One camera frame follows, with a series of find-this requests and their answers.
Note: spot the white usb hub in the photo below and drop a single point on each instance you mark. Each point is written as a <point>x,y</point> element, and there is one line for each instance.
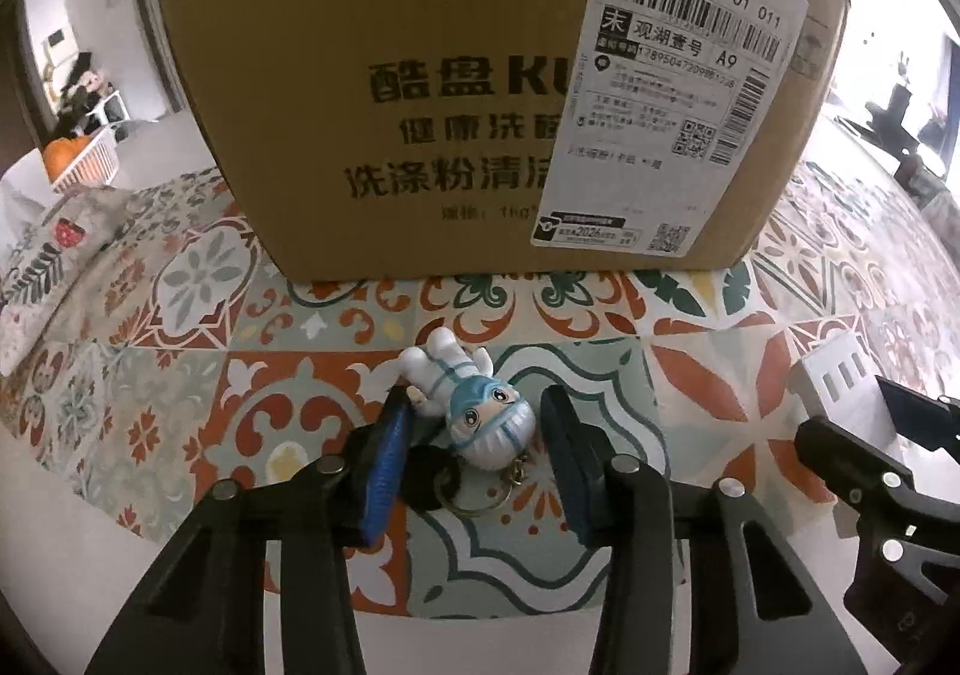
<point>838,380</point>

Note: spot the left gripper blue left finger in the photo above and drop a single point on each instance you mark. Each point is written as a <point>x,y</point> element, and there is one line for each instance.
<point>376,456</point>

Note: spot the white blue figurine keychain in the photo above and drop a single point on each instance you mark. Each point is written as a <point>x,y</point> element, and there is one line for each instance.
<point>480,422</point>

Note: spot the brown cardboard box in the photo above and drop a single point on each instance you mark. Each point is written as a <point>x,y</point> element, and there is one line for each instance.
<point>409,138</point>

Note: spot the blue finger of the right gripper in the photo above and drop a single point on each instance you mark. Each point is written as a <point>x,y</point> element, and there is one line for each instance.
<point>932,423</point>
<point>851,468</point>

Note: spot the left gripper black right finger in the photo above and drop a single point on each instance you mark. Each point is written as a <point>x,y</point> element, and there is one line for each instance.
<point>578,455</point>

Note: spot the patterned colourful table mat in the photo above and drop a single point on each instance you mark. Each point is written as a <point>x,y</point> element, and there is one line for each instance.
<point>182,355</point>

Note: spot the patterned white bag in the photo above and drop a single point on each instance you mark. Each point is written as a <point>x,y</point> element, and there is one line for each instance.
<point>54,253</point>

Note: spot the white basket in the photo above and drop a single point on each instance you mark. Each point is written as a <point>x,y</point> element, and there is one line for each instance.
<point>97,166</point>

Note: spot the white shoe shelf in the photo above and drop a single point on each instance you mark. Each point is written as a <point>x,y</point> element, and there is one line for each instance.
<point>109,111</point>

